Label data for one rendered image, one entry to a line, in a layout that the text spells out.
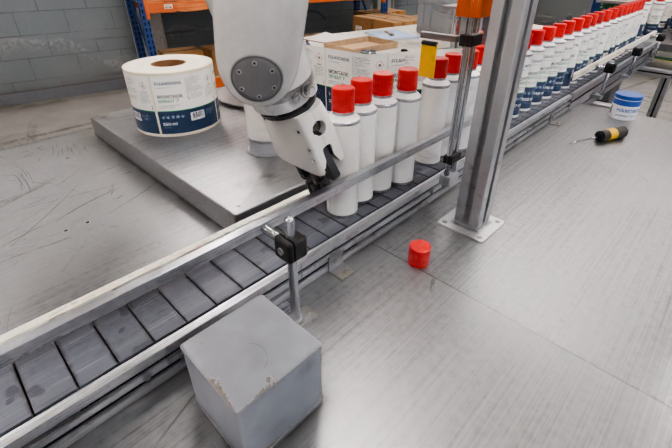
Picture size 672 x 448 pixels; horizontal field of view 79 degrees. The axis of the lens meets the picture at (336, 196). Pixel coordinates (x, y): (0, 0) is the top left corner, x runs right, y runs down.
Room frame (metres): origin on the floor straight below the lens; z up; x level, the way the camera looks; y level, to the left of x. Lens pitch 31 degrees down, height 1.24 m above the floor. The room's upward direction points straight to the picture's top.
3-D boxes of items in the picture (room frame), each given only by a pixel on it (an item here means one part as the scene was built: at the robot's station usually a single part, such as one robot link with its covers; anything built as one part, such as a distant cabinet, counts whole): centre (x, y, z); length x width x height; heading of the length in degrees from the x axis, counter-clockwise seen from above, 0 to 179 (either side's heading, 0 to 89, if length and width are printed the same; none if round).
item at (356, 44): (2.36, -0.14, 0.82); 0.34 x 0.24 x 0.03; 130
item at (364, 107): (0.62, -0.04, 0.98); 0.05 x 0.05 x 0.20
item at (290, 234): (0.39, 0.07, 0.91); 0.07 x 0.03 x 0.16; 46
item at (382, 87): (0.65, -0.07, 0.98); 0.05 x 0.05 x 0.20
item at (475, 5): (0.69, -0.19, 1.05); 0.10 x 0.04 x 0.33; 46
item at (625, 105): (1.16, -0.85, 0.86); 0.07 x 0.07 x 0.07
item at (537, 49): (1.08, -0.50, 0.98); 0.05 x 0.05 x 0.20
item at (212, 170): (1.08, 0.12, 0.86); 0.80 x 0.67 x 0.05; 136
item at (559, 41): (1.19, -0.61, 0.98); 0.05 x 0.05 x 0.20
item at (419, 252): (0.50, -0.13, 0.85); 0.03 x 0.03 x 0.03
